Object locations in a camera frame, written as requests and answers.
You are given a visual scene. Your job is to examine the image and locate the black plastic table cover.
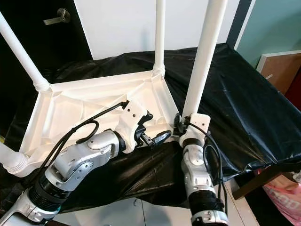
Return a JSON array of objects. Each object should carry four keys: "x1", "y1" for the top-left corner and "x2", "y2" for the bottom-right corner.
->
[{"x1": 0, "y1": 42, "x2": 301, "y2": 217}]

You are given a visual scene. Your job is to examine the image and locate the white plastic table leg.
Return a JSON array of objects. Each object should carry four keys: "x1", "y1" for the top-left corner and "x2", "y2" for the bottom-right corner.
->
[
  {"x1": 153, "y1": 0, "x2": 166, "y2": 76},
  {"x1": 181, "y1": 0, "x2": 229, "y2": 118},
  {"x1": 0, "y1": 12, "x2": 51, "y2": 92},
  {"x1": 0, "y1": 144, "x2": 29, "y2": 172}
]

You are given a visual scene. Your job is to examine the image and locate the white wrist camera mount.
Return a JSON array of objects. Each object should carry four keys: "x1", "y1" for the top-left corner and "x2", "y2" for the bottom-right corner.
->
[
  {"x1": 117, "y1": 100, "x2": 149, "y2": 152},
  {"x1": 180, "y1": 113, "x2": 211, "y2": 146}
]

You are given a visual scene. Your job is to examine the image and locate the pink clear plastic bag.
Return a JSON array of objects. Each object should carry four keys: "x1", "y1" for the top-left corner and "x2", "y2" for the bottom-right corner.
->
[{"x1": 261, "y1": 172, "x2": 301, "y2": 224}]

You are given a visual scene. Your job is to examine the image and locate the white framed brown board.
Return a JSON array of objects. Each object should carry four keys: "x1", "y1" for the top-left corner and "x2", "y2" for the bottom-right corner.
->
[{"x1": 256, "y1": 50, "x2": 301, "y2": 92}]

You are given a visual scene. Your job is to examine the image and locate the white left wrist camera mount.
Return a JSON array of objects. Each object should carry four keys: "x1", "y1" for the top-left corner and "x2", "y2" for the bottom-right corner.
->
[{"x1": 117, "y1": 100, "x2": 149, "y2": 152}]

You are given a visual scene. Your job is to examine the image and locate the white plastic table top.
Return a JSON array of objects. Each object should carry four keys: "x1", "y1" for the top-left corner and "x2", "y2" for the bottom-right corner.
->
[{"x1": 7, "y1": 70, "x2": 182, "y2": 177}]

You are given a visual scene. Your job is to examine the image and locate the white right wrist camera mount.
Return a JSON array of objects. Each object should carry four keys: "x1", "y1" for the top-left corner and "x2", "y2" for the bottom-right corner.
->
[{"x1": 180, "y1": 113, "x2": 211, "y2": 146}]

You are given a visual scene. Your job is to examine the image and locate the dark red cloth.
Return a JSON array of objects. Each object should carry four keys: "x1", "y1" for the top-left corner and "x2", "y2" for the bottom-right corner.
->
[{"x1": 285, "y1": 66, "x2": 301, "y2": 104}]

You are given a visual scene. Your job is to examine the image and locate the dark grey wall trim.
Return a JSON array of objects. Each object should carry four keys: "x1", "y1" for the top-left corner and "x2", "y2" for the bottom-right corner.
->
[{"x1": 226, "y1": 0, "x2": 254, "y2": 48}]

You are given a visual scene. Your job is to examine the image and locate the silver door lever handle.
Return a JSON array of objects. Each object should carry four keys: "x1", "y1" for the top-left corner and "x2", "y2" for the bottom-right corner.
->
[{"x1": 43, "y1": 8, "x2": 71, "y2": 25}]

